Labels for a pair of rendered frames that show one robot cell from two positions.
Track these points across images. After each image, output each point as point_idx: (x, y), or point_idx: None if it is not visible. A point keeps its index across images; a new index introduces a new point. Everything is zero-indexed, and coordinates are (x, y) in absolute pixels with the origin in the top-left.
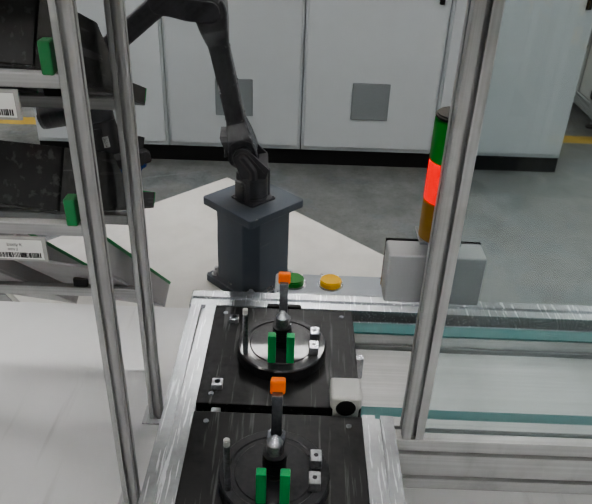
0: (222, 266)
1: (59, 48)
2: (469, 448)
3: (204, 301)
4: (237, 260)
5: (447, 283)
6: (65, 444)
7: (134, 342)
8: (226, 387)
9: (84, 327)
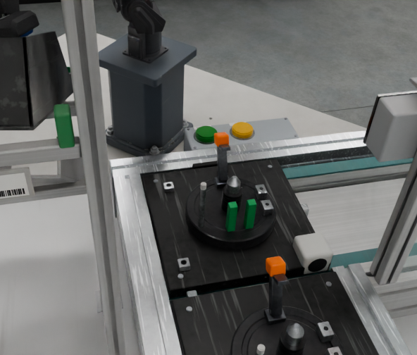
0: (119, 126)
1: None
2: None
3: (126, 171)
4: (138, 119)
5: None
6: (24, 354)
7: (53, 222)
8: (193, 266)
9: None
